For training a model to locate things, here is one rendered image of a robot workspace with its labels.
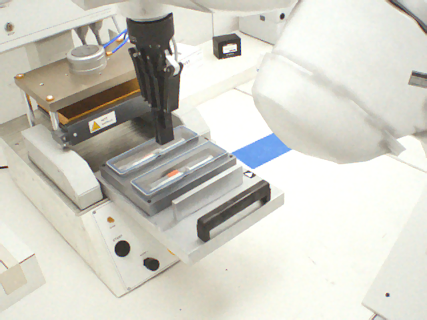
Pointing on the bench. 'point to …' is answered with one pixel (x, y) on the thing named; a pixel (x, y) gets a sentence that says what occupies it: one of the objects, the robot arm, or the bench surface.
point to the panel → (134, 235)
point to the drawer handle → (232, 208)
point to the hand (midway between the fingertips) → (163, 124)
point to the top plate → (79, 74)
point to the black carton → (227, 46)
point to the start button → (123, 249)
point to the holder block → (158, 202)
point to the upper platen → (94, 102)
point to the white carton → (189, 59)
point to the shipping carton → (17, 269)
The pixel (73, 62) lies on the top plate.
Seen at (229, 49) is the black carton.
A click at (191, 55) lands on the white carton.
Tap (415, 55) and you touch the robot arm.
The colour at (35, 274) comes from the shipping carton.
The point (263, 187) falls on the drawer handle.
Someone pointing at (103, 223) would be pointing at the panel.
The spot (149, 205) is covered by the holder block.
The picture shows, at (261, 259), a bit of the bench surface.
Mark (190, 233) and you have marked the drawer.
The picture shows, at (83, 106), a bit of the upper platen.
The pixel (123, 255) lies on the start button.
